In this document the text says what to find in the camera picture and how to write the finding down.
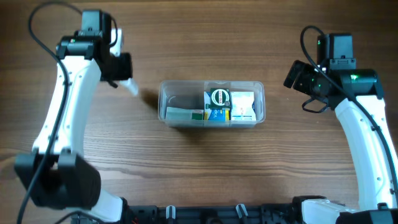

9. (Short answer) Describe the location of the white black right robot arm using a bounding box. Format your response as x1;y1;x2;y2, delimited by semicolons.
284;60;397;223

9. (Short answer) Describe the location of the blue VapoDrops lozenge box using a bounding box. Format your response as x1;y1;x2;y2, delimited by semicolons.
203;91;229;121

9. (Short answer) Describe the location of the white green Panadol box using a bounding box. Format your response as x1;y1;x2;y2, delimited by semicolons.
165;107;204;120

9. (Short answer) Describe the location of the white medicine box in container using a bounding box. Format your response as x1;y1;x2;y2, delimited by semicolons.
231;91;256;121

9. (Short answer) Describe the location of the clear plastic container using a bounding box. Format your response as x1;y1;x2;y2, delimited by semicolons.
158;80;266;128

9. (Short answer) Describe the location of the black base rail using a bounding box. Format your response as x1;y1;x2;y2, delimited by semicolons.
71;203;299;224

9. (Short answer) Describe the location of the green Zam-Buk ointment box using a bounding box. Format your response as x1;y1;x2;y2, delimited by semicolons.
210;88;231;110

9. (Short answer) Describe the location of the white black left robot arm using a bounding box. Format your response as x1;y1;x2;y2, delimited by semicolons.
14;29;133;223

